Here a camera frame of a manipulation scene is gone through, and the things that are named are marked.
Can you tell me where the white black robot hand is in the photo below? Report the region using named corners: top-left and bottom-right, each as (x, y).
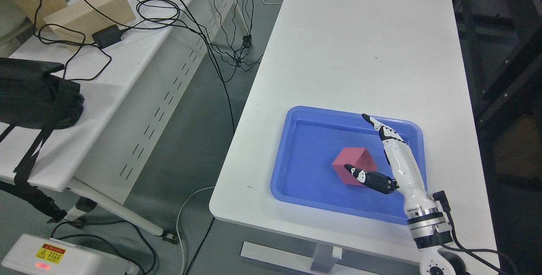
top-left (344, 113), bottom-right (443, 221)

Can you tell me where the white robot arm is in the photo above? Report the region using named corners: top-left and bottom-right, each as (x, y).
top-left (407, 191), bottom-right (467, 275)

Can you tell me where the pink foam block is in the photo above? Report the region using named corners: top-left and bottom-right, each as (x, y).
top-left (332, 146), bottom-right (377, 187)

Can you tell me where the white folding table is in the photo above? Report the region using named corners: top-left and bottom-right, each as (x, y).
top-left (1, 0), bottom-right (234, 244)

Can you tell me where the black power adapter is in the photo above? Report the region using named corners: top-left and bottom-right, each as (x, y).
top-left (92, 25), bottom-right (129, 49)

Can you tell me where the wooden block with hole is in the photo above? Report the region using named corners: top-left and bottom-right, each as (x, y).
top-left (44, 0), bottom-right (135, 52)

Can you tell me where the white power cord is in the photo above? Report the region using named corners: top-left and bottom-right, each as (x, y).
top-left (175, 186), bottom-right (216, 275)

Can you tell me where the white box device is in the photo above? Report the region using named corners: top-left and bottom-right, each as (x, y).
top-left (1, 234), bottom-right (140, 275)

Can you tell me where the black shelf right side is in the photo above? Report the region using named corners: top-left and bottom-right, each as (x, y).
top-left (447, 0), bottom-right (542, 187)

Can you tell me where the white rectangular table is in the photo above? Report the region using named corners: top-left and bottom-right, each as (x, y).
top-left (209, 0), bottom-right (496, 263)

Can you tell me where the long black cable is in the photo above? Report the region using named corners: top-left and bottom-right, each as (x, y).
top-left (146, 0), bottom-right (235, 136)

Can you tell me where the blue plastic tray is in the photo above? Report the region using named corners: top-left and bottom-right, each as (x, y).
top-left (270, 106), bottom-right (407, 225)

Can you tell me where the black shoulder bag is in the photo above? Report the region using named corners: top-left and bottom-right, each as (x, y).
top-left (0, 58), bottom-right (85, 223)

